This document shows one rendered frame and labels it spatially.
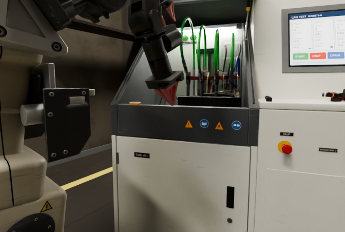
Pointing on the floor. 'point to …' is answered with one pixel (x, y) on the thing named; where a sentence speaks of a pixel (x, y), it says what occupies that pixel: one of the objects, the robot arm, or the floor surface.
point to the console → (296, 128)
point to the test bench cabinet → (248, 190)
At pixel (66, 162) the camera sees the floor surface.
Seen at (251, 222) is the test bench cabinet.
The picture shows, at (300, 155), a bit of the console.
